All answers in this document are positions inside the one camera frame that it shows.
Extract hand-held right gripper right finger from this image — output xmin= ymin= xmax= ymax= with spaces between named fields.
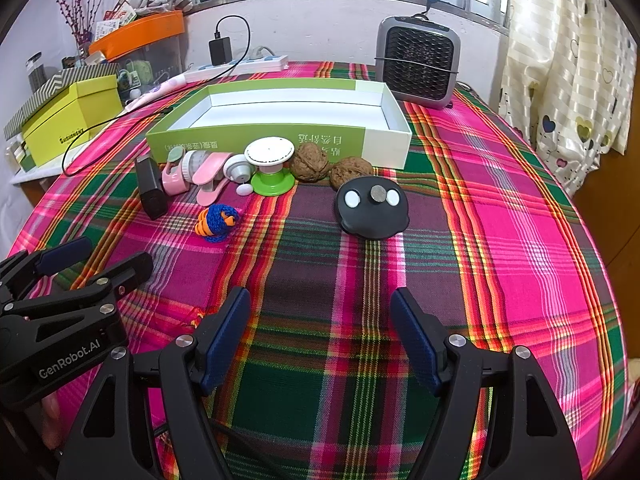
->
xmin=390 ymin=287 xmax=583 ymax=480

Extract person's left hand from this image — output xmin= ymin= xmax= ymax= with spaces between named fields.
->
xmin=42 ymin=393 xmax=68 ymax=436

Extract purple flower branches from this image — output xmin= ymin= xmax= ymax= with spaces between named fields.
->
xmin=50 ymin=0 xmax=121 ymax=56

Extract black rectangular power bank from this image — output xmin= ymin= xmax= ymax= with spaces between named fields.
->
xmin=135 ymin=156 xmax=169 ymax=220

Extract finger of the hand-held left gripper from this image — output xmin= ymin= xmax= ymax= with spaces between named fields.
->
xmin=0 ymin=253 xmax=154 ymax=324
xmin=0 ymin=237 xmax=93 ymax=302

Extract white disc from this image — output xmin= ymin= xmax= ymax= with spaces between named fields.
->
xmin=244 ymin=137 xmax=296 ymax=198

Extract blue and orange knitted toy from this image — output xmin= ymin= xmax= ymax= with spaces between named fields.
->
xmin=196 ymin=203 xmax=240 ymax=245

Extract pink plaid tablecloth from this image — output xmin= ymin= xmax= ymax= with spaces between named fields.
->
xmin=7 ymin=60 xmax=628 ymax=480

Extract black pad with white dots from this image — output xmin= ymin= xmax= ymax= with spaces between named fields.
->
xmin=335 ymin=177 xmax=411 ymax=240

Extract black charger plug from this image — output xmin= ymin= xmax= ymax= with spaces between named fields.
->
xmin=209 ymin=36 xmax=232 ymax=66

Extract black charger cable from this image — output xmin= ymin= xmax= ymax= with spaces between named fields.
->
xmin=62 ymin=15 xmax=251 ymax=177

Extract yellow-green box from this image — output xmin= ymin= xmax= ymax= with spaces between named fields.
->
xmin=22 ymin=75 xmax=125 ymax=168

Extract pink and white tube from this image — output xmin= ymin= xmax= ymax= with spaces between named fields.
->
xmin=125 ymin=72 xmax=193 ymax=113

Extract wooden cabinet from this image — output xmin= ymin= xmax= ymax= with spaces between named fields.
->
xmin=570 ymin=147 xmax=640 ymax=271

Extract heart print curtain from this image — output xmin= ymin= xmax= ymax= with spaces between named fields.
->
xmin=497 ymin=0 xmax=633 ymax=198

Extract pink clip with green pad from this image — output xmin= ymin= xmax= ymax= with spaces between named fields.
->
xmin=161 ymin=146 xmax=201 ymax=196

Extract plain pink clip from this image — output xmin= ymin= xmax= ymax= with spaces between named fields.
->
xmin=192 ymin=154 xmax=232 ymax=207

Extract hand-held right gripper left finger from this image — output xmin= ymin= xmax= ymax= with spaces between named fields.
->
xmin=57 ymin=287 xmax=252 ymax=480

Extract grey zigzag striped box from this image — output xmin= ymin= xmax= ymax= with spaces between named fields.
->
xmin=4 ymin=62 xmax=121 ymax=141

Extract black-lid glass jar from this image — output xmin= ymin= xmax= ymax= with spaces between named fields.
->
xmin=26 ymin=53 xmax=49 ymax=93

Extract grey fan heater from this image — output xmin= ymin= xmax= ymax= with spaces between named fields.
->
xmin=375 ymin=15 xmax=461 ymax=110

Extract clear bin with orange lid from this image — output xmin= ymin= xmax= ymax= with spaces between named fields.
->
xmin=89 ymin=10 xmax=186 ymax=96

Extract white power strip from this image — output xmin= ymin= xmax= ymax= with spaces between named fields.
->
xmin=182 ymin=54 xmax=290 ymax=83

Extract green and white cardboard box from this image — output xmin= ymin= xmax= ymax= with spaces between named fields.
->
xmin=146 ymin=79 xmax=413 ymax=170

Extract brown walnut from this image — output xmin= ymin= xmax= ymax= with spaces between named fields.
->
xmin=291 ymin=142 xmax=331 ymax=180
xmin=330 ymin=157 xmax=375 ymax=192

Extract printed paper packets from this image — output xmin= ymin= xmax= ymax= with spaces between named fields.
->
xmin=95 ymin=0 xmax=138 ymax=41

